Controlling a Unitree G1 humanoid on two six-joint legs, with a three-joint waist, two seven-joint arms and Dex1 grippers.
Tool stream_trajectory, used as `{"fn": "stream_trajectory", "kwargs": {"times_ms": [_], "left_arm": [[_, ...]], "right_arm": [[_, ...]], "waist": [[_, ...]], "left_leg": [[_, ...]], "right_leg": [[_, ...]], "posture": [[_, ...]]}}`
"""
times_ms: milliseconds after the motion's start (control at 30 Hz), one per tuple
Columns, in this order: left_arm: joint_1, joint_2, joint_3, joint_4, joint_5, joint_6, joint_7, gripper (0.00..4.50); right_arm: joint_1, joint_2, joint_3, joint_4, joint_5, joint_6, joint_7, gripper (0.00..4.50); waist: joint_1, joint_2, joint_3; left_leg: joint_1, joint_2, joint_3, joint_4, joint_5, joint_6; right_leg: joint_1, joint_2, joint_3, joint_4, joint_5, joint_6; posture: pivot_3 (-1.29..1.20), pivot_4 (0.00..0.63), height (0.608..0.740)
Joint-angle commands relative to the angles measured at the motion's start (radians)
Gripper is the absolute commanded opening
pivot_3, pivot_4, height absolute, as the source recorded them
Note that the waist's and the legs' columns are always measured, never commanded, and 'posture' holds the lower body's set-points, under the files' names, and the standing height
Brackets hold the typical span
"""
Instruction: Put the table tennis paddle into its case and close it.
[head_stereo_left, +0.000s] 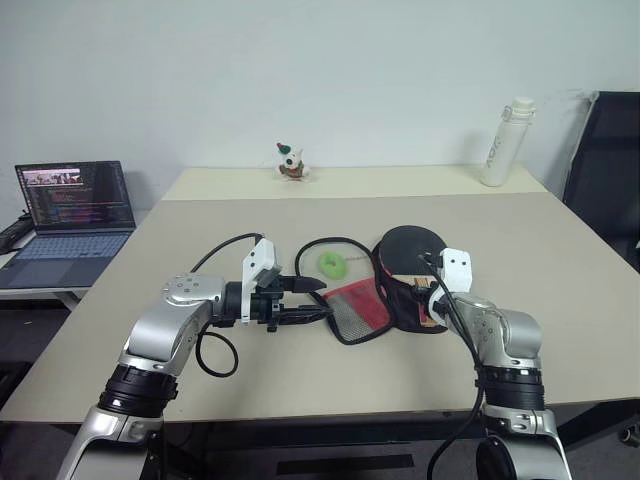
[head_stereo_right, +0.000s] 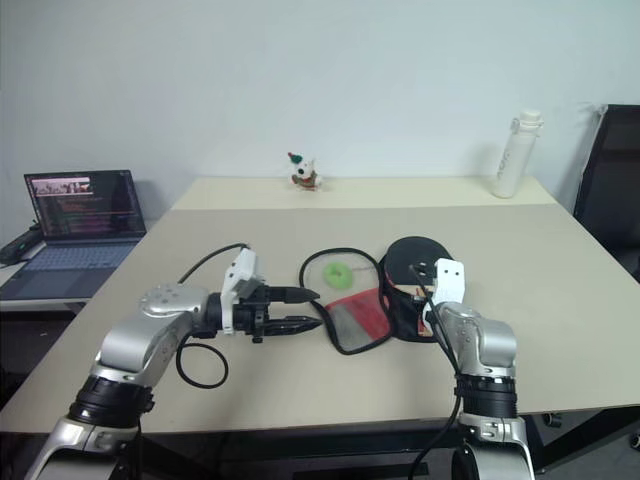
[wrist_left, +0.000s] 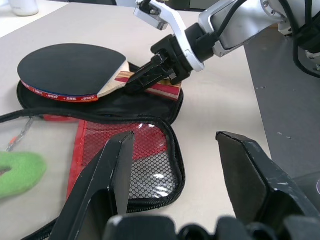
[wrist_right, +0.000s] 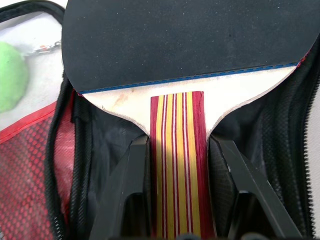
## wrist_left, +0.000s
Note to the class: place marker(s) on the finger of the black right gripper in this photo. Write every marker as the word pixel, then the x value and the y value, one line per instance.
pixel 147 83
pixel 150 67

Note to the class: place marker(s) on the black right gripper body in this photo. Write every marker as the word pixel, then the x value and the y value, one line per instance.
pixel 172 63

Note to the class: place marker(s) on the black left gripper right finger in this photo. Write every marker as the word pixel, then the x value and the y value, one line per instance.
pixel 250 180

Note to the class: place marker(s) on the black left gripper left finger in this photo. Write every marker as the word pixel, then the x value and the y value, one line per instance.
pixel 100 180

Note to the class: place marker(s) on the black rubber table tennis paddle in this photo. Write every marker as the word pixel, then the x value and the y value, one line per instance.
pixel 70 67

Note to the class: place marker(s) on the black red mesh paddle case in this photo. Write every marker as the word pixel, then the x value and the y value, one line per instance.
pixel 150 150

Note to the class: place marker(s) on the green fuzzy pull loop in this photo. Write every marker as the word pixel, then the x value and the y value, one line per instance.
pixel 22 170

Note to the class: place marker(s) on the metal zipper pull orange tag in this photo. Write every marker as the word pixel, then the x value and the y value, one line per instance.
pixel 21 133

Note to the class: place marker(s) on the white plastic bottle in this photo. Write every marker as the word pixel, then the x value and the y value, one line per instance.
pixel 25 7

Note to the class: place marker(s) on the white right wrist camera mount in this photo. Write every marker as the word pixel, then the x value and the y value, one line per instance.
pixel 176 23

